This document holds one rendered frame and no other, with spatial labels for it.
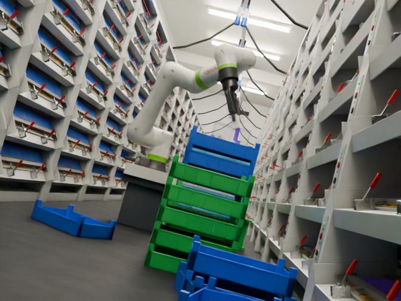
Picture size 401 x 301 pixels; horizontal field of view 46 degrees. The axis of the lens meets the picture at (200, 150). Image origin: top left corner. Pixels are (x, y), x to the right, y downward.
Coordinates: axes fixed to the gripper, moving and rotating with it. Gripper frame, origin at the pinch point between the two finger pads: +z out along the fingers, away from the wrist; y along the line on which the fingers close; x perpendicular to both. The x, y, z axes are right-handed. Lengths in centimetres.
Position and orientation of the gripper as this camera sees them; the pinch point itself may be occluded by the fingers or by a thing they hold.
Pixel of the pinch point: (236, 122)
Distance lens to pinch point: 222.1
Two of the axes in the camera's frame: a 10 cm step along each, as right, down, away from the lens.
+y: -4.1, -1.9, -8.9
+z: 1.3, 9.6, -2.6
